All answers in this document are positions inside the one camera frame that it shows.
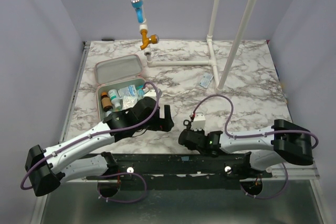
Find clear zip bag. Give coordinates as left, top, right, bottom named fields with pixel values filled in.
left=122, top=95, right=138, bottom=110

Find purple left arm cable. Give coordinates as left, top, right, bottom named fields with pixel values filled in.
left=20, top=81, right=161, bottom=204

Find blue valve handle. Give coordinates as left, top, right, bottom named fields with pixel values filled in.
left=130, top=0, right=144, bottom=24

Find orange brass faucet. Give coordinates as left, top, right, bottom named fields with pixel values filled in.
left=140, top=29, right=160, bottom=50

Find white PVC pipe frame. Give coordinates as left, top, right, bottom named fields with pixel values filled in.
left=139, top=0, right=257, bottom=93

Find metal scissors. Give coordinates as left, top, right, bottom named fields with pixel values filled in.
left=183, top=120, right=191, bottom=126

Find clear bottle green label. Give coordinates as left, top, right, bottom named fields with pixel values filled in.
left=108, top=89, right=122, bottom=111

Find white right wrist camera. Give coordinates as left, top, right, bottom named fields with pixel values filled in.
left=191, top=112, right=206, bottom=131

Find blue cotton swab packet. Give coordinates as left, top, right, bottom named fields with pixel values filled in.
left=136, top=86, right=148, bottom=99

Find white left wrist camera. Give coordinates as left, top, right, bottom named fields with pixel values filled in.
left=143, top=89, right=162, bottom=100

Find pink medicine kit case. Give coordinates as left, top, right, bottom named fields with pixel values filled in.
left=94, top=54, right=145, bottom=121

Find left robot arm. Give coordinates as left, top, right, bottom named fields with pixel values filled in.
left=25, top=97, right=174, bottom=197

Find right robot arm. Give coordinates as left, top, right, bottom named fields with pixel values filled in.
left=178, top=119, right=316, bottom=178

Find white blue gauze packet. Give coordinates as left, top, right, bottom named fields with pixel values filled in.
left=118, top=84, right=138, bottom=98

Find amber bottle orange cap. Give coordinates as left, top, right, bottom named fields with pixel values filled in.
left=101, top=92, right=112, bottom=112

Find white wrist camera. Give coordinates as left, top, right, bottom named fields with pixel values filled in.
left=191, top=112, right=206, bottom=131
left=143, top=89, right=162, bottom=100

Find small blue white sachet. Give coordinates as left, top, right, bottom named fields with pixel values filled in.
left=199, top=73, right=214, bottom=89

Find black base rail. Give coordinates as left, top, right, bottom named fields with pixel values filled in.
left=96, top=152, right=272, bottom=190

